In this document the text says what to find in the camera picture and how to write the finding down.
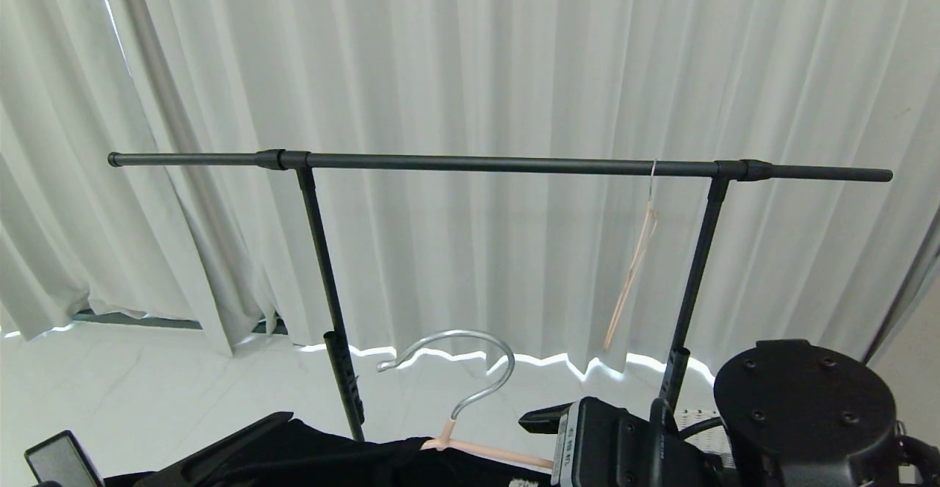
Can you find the black clothes rack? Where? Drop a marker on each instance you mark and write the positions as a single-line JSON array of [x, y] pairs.
[[514, 165]]

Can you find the black t-shirt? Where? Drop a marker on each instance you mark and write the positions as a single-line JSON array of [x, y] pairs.
[[330, 465]]

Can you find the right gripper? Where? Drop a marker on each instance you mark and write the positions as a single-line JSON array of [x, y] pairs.
[[624, 457]]

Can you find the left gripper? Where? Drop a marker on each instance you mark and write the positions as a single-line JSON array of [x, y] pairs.
[[64, 465]]

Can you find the pink clothes hanger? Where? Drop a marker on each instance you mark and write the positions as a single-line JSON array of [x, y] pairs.
[[446, 432], [651, 222]]

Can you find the white curtain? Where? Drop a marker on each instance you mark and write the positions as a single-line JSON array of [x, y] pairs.
[[514, 68]]

